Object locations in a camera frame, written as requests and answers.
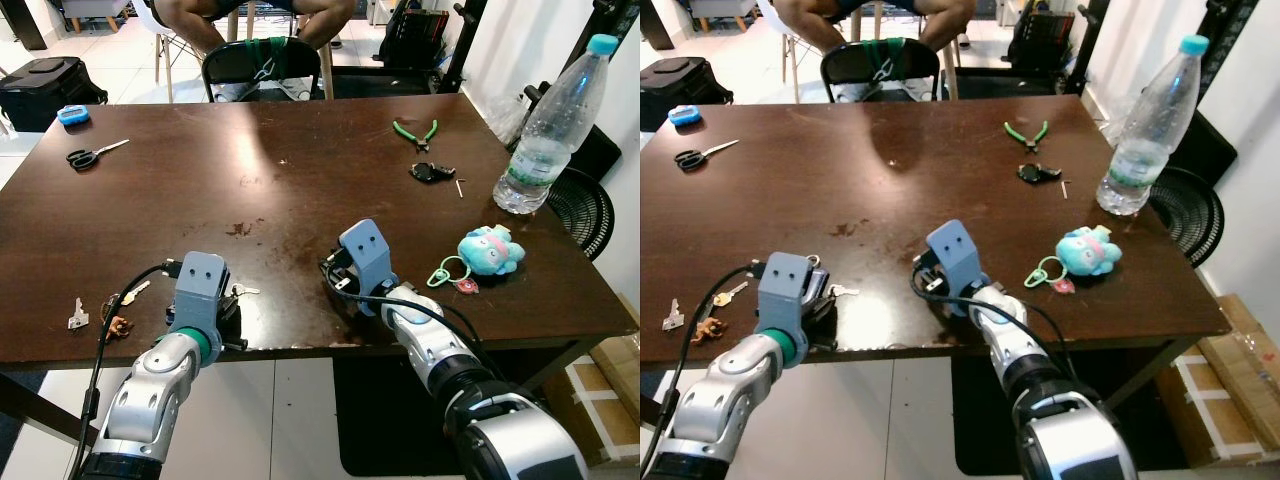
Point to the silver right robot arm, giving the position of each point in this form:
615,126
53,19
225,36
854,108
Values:
440,355
1020,350

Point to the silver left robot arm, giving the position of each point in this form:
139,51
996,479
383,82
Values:
730,390
150,390

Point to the small silver key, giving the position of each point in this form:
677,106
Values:
243,290
843,290

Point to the brass key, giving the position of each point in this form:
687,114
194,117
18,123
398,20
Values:
728,295
136,292

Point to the brown figure charm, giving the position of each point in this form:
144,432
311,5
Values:
118,326
708,327

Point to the black car key fob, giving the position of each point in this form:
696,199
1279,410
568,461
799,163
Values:
428,172
1036,173

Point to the single silver key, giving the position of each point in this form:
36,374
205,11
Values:
77,319
672,320

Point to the plain cardboard box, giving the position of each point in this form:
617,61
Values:
1250,340
622,365

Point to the black chair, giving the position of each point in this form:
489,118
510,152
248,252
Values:
235,62
850,62

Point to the small blue case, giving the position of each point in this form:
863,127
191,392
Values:
73,116
684,116

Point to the cardboard with white tape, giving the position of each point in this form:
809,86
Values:
1215,410
600,420

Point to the black fan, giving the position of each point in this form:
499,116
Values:
1190,215
585,215

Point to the clear water bottle blue cap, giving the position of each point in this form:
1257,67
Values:
550,130
1150,130

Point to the black stand pole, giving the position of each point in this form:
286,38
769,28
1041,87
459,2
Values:
470,40
1090,40

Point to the black case bag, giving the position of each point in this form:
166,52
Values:
45,90
670,85

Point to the seated person legs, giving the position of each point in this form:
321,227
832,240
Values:
195,25
810,22

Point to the white chair wooden legs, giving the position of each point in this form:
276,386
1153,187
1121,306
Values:
152,18
768,15

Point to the grey stool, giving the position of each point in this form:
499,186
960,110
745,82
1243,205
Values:
95,8
720,8

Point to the dark furniture piece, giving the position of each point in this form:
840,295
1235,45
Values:
652,20
20,20

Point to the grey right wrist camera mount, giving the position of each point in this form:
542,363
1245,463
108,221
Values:
955,255
365,255

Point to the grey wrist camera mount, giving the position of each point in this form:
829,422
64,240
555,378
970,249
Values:
365,255
782,285
200,285
955,255

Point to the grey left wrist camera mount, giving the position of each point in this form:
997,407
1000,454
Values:
200,285
782,285

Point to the black perforated rail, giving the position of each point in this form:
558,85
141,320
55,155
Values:
612,15
1235,30

